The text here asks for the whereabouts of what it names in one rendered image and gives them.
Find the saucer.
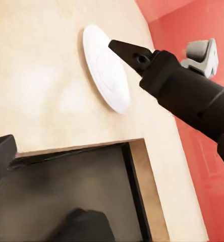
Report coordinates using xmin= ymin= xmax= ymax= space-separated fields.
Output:
xmin=83 ymin=25 xmax=130 ymax=113

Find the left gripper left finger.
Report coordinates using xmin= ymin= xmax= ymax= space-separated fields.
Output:
xmin=0 ymin=134 xmax=17 ymax=180

